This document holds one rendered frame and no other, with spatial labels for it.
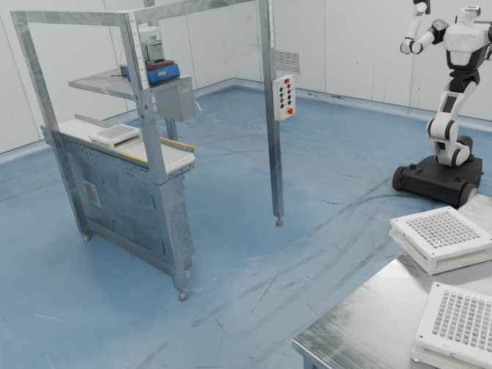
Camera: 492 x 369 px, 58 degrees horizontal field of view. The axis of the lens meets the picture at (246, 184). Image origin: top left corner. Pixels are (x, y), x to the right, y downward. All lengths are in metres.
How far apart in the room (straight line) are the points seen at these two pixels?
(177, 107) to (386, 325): 1.58
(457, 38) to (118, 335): 2.90
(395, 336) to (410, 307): 0.13
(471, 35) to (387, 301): 2.38
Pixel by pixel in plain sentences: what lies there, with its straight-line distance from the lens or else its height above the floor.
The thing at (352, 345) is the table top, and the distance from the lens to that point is 1.31.
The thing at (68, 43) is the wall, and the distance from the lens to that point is 5.74.
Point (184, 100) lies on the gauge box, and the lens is 2.43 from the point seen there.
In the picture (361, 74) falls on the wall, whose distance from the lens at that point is 5.71.
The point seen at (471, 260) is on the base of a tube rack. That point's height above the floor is 0.88.
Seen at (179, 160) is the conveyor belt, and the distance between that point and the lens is 2.51.
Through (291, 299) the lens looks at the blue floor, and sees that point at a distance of 2.70.
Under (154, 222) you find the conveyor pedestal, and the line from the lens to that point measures 2.79.
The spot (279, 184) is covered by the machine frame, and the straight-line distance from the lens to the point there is 3.14.
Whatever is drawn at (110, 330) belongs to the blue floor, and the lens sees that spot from 2.75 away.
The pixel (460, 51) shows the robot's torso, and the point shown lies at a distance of 3.52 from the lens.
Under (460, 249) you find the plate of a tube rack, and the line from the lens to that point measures 1.58.
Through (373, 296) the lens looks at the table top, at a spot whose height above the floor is 0.86.
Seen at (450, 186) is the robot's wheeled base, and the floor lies 0.19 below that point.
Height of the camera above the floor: 1.82
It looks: 27 degrees down
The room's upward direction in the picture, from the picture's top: 6 degrees counter-clockwise
